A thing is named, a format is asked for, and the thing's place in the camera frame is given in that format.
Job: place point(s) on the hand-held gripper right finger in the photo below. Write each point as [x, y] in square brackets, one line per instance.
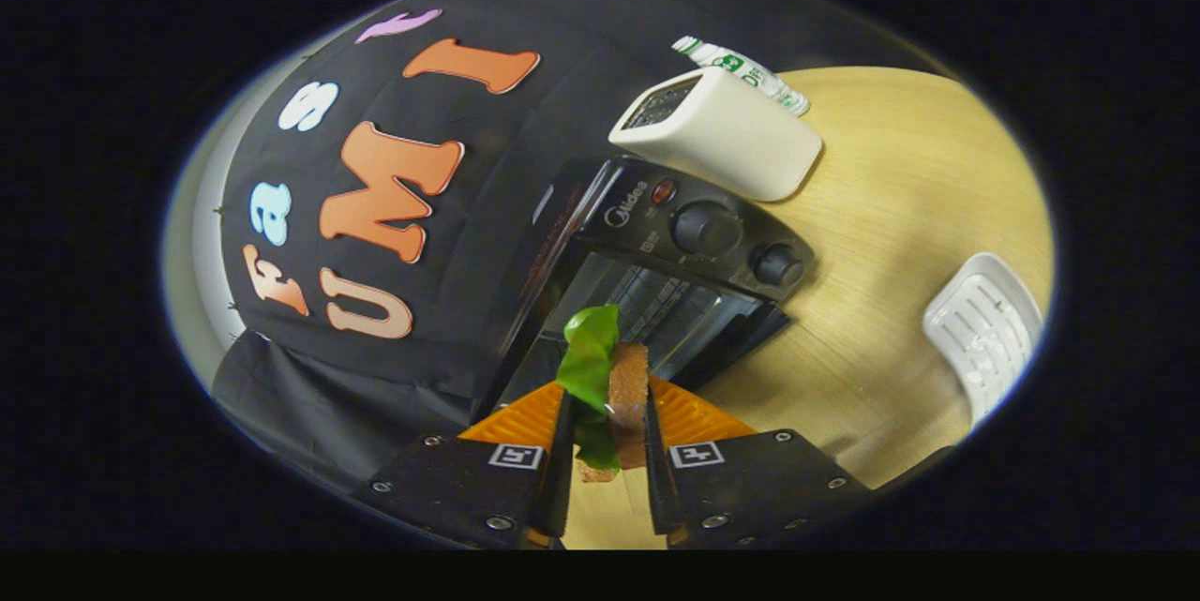
[656, 488]

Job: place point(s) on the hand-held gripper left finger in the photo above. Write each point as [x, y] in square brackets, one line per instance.
[560, 488]

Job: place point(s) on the lettuce sandwich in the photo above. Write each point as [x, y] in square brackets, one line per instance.
[626, 395]

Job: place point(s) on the black toaster oven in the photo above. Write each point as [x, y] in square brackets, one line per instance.
[703, 231]

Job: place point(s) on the white pop-up toaster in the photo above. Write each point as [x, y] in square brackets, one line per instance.
[741, 137]

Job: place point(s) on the white ribbed tray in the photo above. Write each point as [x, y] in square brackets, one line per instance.
[984, 329]

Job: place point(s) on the clear bottle with green label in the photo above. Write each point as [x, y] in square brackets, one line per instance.
[750, 76]

